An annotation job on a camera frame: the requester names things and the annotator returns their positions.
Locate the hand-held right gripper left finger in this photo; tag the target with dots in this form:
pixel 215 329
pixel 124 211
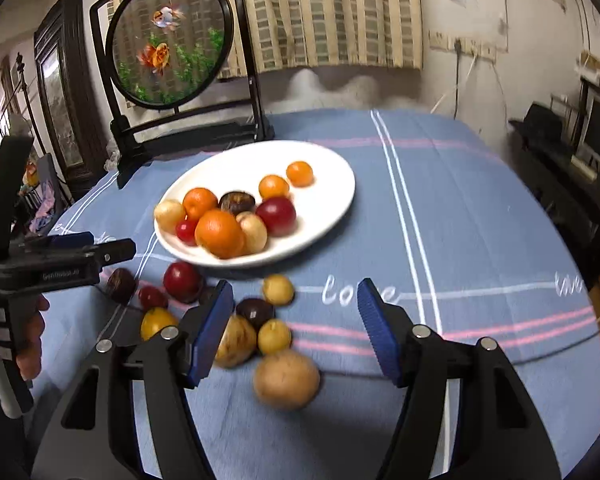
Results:
pixel 212 330

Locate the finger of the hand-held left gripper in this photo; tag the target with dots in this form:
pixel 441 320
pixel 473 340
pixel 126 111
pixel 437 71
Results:
pixel 72 240
pixel 115 251

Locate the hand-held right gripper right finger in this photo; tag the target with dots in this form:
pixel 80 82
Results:
pixel 377 330

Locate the yellow persimmon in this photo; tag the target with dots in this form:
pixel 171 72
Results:
pixel 274 336
pixel 157 322

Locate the red plum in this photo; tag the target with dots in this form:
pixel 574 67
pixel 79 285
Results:
pixel 276 216
pixel 182 281

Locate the red tomato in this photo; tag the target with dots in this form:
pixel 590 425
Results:
pixel 153 297
pixel 186 232

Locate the beige potato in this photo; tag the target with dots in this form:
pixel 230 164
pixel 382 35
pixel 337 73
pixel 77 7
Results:
pixel 169 214

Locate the small yellow round fruit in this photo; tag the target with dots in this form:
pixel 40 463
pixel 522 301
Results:
pixel 278 290

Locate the large brown potato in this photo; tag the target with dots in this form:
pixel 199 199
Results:
pixel 286 379

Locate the large mandarin orange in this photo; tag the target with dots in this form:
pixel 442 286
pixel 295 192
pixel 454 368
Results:
pixel 220 233

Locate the medium mandarin orange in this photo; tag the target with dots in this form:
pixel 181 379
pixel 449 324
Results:
pixel 200 202

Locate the dark brown chestnut fruit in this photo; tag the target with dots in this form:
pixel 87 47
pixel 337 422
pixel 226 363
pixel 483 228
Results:
pixel 237 202

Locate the white oval plate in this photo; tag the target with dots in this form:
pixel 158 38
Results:
pixel 320 195

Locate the small tangerine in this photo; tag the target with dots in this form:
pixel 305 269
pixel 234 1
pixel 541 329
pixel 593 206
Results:
pixel 300 173
pixel 273 186

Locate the person's left hand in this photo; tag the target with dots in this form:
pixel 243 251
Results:
pixel 30 345

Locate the pile of colourful clothes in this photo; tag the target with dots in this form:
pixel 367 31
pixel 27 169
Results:
pixel 42 215

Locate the blue striped tablecloth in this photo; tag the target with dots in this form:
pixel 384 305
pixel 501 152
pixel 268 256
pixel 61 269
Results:
pixel 480 240

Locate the round fish screen black stand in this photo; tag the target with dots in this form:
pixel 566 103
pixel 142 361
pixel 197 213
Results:
pixel 170 35

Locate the black desk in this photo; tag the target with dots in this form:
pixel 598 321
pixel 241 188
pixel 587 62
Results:
pixel 555 185

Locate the black hat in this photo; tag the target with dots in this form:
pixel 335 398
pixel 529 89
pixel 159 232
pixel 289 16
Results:
pixel 540 120

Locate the white socket strip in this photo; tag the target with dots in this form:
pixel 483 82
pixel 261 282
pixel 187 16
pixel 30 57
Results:
pixel 476 50

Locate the beige checked curtain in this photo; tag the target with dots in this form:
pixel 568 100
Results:
pixel 330 15

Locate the white wall socket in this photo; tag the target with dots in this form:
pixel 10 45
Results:
pixel 441 40

